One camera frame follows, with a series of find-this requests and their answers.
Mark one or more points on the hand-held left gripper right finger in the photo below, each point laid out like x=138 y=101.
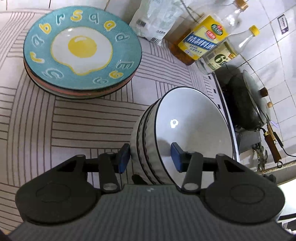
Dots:
x=177 y=158

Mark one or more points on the striped table mat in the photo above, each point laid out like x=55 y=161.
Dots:
x=81 y=120

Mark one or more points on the white plastic bag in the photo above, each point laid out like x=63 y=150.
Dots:
x=153 y=18

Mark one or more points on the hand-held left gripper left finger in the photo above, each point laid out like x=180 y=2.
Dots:
x=123 y=159

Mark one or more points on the blue fried egg plate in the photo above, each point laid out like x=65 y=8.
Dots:
x=81 y=46

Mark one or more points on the yellow cap vinegar bottle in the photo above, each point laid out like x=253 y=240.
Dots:
x=219 y=59

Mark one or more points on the small purple wall sticker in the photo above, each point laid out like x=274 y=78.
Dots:
x=283 y=23

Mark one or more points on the pink rabbit print plate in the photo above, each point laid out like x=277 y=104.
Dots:
x=76 y=92

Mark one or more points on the black wok with lid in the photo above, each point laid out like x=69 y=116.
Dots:
x=248 y=141

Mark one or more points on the glass wok lid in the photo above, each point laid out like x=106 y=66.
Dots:
x=254 y=90

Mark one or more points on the yellow label oil bottle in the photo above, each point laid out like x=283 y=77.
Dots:
x=201 y=39

